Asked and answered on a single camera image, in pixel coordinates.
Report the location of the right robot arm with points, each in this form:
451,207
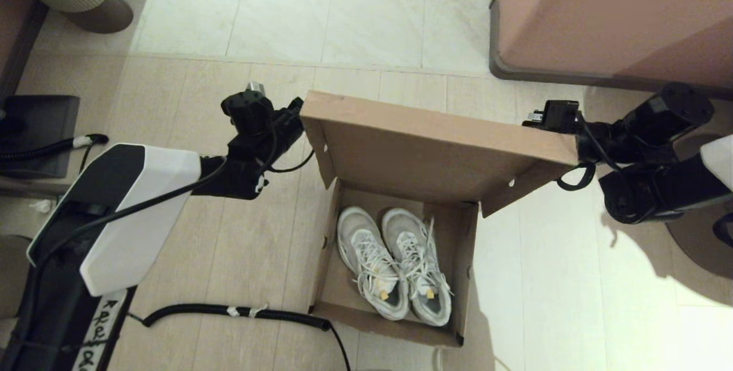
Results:
670,159

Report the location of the pink cabinet with dark plinth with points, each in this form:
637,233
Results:
618,10

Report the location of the brown cardboard shoe box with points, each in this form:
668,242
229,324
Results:
412,188

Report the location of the round brown base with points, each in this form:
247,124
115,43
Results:
704,245

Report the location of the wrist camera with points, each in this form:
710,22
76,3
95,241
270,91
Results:
256,87
552,114

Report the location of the brown wooden furniture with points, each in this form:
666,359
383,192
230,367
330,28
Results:
14,33

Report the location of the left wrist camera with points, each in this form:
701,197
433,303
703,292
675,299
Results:
256,87

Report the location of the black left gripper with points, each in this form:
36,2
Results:
275,130

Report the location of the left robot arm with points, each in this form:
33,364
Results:
114,222

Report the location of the dark grey square base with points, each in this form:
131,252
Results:
46,125

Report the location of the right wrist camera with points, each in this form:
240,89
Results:
552,114

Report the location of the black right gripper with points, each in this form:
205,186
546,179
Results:
607,142

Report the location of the crumpled white tissue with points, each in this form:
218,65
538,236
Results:
41,206

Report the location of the white lace-up sneaker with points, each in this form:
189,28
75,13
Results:
369,256
415,256

